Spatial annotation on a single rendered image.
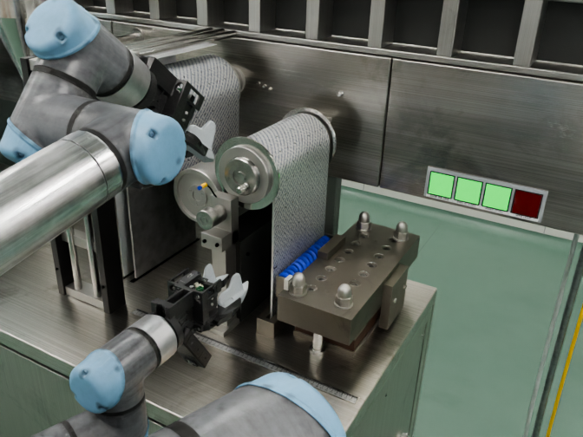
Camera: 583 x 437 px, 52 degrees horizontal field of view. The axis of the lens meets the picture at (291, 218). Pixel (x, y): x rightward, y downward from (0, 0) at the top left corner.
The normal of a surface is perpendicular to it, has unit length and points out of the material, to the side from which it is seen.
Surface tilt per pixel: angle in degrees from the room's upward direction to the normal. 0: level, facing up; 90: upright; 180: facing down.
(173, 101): 50
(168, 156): 90
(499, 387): 0
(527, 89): 90
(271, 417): 21
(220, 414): 9
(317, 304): 0
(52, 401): 90
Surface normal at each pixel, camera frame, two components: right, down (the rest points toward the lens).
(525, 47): -0.49, 0.37
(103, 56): 0.87, 0.24
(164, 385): 0.04, -0.90
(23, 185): 0.44, -0.56
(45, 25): -0.36, -0.29
